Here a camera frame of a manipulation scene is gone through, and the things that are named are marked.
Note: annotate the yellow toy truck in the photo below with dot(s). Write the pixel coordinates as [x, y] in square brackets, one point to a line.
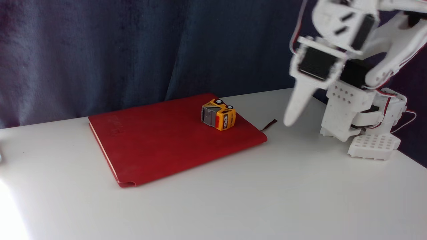
[220, 115]

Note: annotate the red notebook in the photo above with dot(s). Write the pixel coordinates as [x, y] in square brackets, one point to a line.
[160, 140]

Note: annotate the dark red bookmark ribbon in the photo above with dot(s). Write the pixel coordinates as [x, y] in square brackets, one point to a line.
[268, 125]

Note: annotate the dark blue curtain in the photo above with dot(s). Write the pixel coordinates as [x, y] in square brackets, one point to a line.
[133, 50]

